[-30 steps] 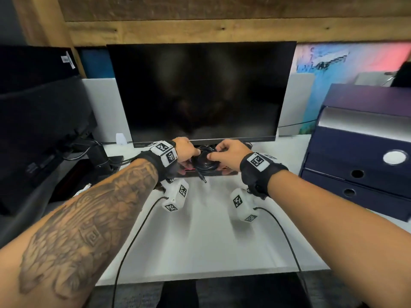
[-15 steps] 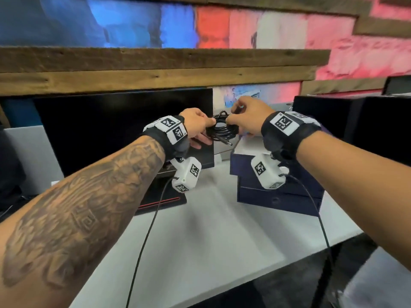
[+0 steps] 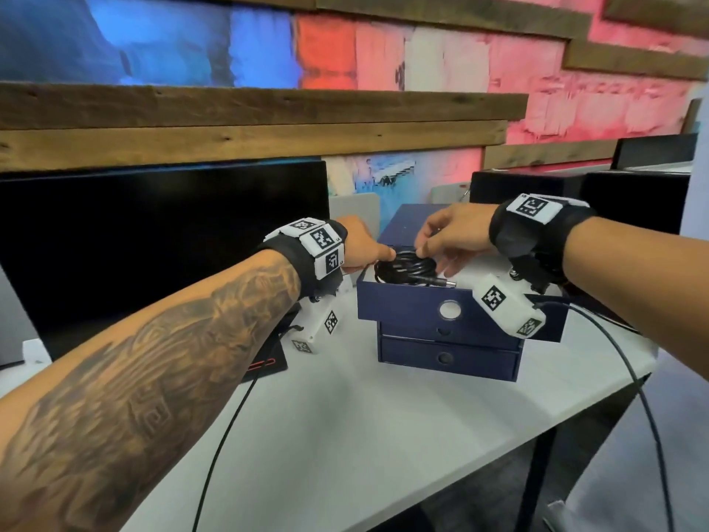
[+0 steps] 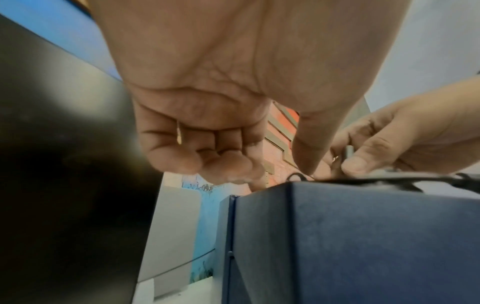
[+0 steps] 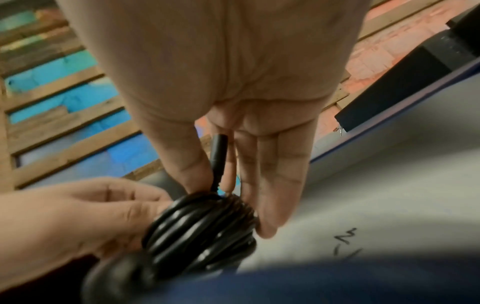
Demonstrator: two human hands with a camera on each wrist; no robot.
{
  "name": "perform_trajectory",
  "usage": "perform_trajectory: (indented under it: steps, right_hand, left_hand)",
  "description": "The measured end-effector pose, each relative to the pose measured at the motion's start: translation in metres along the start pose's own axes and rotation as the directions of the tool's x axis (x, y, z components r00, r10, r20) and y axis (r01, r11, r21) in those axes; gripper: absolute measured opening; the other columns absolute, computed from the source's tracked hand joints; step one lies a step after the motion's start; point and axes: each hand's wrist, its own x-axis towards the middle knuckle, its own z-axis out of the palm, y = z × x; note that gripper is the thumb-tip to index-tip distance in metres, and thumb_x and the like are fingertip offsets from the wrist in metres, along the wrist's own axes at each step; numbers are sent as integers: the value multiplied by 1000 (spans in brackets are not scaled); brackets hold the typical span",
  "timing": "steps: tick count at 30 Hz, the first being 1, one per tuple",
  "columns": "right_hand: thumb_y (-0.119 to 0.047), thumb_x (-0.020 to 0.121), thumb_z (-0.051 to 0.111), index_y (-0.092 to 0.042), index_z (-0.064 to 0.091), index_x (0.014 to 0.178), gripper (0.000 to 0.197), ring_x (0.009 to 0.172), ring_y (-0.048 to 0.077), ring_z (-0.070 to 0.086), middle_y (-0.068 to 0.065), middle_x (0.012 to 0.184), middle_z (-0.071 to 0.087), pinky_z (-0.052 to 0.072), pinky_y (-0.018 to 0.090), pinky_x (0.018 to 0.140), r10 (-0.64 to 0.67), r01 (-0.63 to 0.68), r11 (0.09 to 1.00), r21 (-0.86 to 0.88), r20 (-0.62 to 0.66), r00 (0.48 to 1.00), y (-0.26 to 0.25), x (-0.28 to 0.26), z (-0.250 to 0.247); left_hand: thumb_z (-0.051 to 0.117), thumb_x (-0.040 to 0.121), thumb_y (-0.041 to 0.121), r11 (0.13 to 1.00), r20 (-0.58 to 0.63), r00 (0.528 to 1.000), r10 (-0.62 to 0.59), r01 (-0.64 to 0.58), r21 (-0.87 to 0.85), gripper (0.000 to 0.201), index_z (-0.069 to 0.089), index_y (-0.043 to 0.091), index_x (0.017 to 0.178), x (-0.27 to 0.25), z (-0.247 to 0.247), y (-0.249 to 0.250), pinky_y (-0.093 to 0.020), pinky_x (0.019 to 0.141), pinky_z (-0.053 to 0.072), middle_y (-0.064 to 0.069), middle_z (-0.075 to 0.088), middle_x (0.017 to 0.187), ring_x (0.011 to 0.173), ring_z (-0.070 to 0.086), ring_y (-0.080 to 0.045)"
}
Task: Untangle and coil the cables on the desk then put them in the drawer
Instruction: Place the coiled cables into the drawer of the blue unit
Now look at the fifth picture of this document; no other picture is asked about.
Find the black computer monitor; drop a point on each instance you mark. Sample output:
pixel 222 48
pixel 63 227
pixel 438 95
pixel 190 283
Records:
pixel 393 89

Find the navy blue drawer unit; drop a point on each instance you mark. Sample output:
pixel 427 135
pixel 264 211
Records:
pixel 393 282

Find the person's left hand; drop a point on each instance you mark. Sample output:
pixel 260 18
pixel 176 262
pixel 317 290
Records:
pixel 56 222

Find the person's right hand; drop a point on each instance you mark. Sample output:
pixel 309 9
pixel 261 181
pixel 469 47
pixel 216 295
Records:
pixel 225 59

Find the colourful wall painting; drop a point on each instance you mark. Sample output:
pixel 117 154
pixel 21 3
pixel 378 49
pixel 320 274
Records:
pixel 48 71

